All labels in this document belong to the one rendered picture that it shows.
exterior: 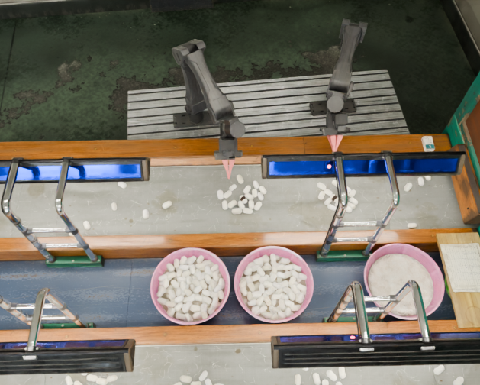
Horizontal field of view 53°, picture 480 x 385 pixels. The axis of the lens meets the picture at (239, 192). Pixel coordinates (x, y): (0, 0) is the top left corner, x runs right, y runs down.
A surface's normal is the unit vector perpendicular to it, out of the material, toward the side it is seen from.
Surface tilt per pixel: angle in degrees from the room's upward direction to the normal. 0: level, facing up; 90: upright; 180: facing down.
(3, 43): 0
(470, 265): 0
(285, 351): 58
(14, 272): 0
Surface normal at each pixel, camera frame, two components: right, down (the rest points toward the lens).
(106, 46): 0.00, -0.50
